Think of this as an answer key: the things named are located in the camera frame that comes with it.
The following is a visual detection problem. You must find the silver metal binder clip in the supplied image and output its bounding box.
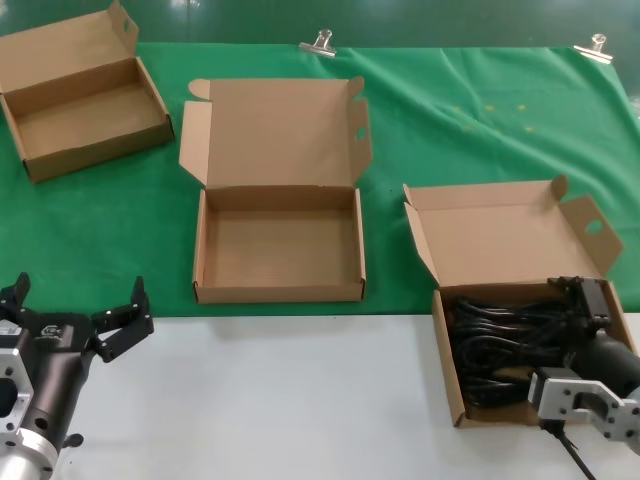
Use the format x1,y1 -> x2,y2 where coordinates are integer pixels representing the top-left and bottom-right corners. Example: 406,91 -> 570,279
572,33 -> 614,65
298,28 -> 338,60

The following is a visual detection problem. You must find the cardboard box holding cables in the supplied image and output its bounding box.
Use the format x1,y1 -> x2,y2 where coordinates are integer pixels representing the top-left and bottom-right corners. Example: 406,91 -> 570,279
402,174 -> 634,430

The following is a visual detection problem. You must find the green table cloth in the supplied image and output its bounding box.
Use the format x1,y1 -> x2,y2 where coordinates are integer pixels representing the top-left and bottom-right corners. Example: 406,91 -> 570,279
0,40 -> 640,321

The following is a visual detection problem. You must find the wide cardboard box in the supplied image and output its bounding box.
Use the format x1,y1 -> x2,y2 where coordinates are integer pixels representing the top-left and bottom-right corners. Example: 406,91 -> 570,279
178,76 -> 374,305

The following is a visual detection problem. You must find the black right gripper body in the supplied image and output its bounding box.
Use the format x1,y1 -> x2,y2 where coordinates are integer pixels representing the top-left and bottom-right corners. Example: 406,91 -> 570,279
567,329 -> 640,401

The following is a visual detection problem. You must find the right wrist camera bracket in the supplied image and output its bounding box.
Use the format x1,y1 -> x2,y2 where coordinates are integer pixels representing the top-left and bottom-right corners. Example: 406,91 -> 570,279
527,366 -> 640,444

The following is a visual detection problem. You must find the narrow open cardboard box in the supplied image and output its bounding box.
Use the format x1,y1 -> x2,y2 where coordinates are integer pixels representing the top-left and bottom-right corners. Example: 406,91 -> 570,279
0,0 -> 175,185

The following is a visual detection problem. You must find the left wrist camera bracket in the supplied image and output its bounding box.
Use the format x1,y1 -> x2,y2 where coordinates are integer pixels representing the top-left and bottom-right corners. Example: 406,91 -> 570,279
0,319 -> 37,436

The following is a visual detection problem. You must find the black camera cable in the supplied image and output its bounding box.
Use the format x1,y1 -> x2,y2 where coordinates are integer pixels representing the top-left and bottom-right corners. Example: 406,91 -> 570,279
537,418 -> 599,480

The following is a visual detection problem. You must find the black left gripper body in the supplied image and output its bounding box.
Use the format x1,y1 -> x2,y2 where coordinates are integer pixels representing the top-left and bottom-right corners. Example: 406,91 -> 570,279
22,312 -> 97,444

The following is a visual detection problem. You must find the pile of black cables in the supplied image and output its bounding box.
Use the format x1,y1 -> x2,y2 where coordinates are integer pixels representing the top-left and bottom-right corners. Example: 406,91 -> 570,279
442,294 -> 586,409

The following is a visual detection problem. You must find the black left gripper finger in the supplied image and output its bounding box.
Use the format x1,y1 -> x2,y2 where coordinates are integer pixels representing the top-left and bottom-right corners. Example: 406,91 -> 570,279
0,272 -> 35,329
89,275 -> 156,365

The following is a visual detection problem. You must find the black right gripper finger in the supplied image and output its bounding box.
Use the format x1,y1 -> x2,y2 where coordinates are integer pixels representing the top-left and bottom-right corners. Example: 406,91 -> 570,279
548,276 -> 584,314
574,278 -> 612,335

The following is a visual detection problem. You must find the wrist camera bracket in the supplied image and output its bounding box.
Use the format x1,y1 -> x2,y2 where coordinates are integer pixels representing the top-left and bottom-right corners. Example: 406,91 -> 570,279
527,366 -> 640,444
0,319 -> 37,436

